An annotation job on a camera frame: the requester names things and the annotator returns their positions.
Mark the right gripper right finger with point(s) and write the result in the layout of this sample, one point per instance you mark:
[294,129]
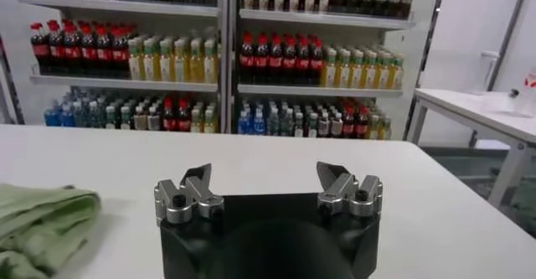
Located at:
[347,192]

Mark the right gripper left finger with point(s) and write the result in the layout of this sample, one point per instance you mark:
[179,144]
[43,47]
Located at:
[197,192]

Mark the light green polo shirt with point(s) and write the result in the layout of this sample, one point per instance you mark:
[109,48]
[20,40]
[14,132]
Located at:
[37,222]

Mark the dark bottle red label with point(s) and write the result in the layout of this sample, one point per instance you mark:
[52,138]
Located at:
[348,129]
[168,122]
[362,130]
[183,123]

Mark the dark drink bottle white cap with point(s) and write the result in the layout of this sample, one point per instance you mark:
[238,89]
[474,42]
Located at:
[298,128]
[336,129]
[154,122]
[109,120]
[140,121]
[323,129]
[312,129]
[125,120]

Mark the pale yellow drink bottle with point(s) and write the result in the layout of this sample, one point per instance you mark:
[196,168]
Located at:
[196,124]
[209,125]
[374,132]
[385,132]

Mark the blue water bottle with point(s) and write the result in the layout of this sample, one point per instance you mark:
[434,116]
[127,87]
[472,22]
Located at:
[52,117]
[259,125]
[67,118]
[244,125]

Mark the green tinted drink bottle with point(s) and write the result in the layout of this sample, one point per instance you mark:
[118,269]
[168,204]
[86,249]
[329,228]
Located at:
[80,118]
[287,127]
[273,126]
[94,119]

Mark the glass door drinks cabinet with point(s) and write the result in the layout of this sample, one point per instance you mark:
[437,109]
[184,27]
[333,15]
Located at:
[125,84]
[318,91]

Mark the red cap cola bottle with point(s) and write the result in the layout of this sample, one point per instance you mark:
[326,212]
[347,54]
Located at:
[302,63]
[261,61]
[103,53]
[88,53]
[247,60]
[275,61]
[316,63]
[120,54]
[55,51]
[39,50]
[289,62]

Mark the white side table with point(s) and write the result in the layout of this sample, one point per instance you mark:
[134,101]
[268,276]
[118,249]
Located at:
[473,106]

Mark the clear bottle red label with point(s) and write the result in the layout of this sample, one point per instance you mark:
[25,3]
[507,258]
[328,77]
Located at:
[531,94]

